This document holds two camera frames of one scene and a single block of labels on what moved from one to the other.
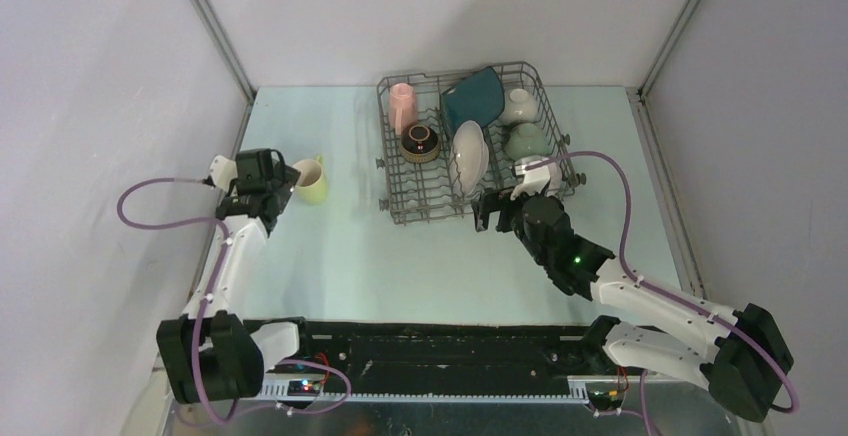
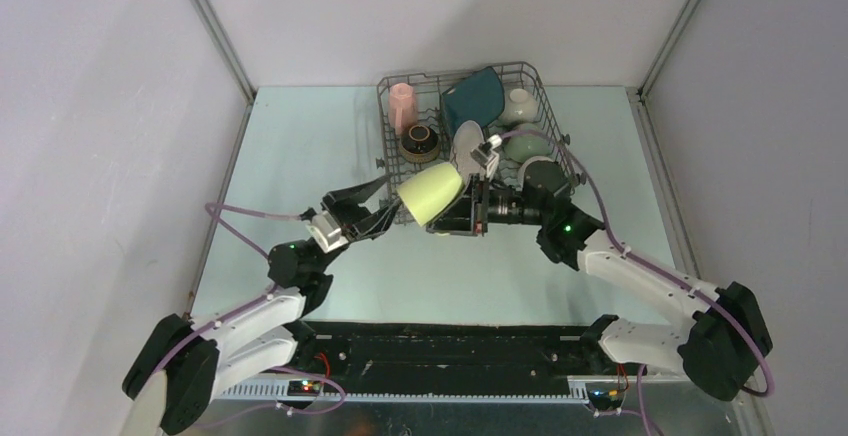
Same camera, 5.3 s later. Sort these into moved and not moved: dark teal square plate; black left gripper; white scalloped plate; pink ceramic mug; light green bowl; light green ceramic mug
Moved: light green ceramic mug; black left gripper
Not moved: light green bowl; white scalloped plate; dark teal square plate; pink ceramic mug
